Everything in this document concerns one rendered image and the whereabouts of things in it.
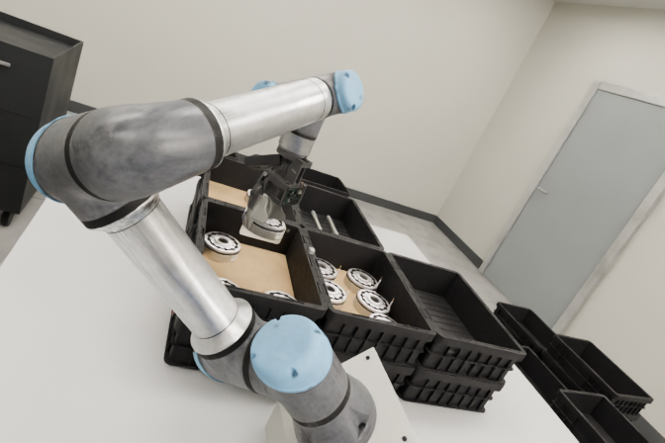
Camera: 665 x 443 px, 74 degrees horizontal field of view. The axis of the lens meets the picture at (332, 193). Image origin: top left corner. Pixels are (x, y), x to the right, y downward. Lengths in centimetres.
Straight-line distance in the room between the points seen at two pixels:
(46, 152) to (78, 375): 52
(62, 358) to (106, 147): 60
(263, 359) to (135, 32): 381
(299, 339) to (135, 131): 39
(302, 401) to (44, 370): 51
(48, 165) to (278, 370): 41
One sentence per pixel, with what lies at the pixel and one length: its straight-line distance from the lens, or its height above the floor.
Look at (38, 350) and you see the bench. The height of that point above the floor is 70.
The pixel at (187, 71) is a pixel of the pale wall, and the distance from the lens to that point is 433.
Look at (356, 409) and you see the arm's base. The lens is 82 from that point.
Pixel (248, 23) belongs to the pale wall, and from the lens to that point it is 430.
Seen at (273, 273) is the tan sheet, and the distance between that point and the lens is 124.
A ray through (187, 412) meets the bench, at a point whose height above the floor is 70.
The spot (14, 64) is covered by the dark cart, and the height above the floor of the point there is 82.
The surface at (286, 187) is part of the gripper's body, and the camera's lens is 96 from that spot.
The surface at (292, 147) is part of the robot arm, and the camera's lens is 96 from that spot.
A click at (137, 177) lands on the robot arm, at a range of 53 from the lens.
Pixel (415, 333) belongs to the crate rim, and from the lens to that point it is 112.
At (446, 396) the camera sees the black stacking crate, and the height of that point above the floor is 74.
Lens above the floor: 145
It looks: 17 degrees down
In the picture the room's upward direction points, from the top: 25 degrees clockwise
